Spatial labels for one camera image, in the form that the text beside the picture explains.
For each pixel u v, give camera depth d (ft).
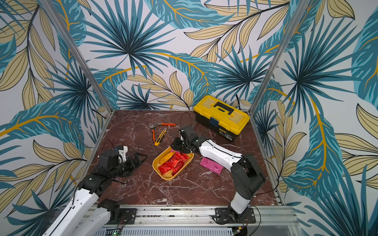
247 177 1.49
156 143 3.28
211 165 2.89
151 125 3.61
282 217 2.47
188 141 2.17
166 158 2.84
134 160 2.21
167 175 2.84
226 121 3.03
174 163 2.88
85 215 1.61
